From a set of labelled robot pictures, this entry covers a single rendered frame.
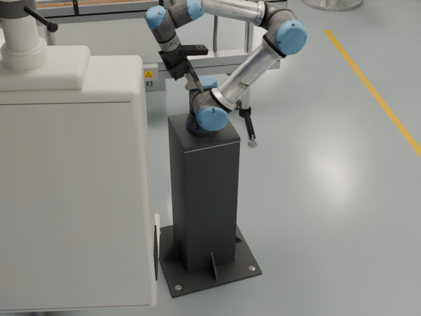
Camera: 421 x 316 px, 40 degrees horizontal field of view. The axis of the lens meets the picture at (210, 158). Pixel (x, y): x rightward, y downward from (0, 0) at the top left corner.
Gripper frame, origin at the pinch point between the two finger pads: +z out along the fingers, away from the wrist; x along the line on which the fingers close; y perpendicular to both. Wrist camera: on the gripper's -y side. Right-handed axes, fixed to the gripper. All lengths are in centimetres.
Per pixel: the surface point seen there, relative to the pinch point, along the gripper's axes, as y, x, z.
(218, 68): -30, -103, 77
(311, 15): -154, -233, 180
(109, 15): 9, -116, 17
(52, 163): 48, 65, -51
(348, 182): -57, -26, 140
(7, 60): 42, 58, -76
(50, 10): 35, -123, 1
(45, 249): 65, 62, -27
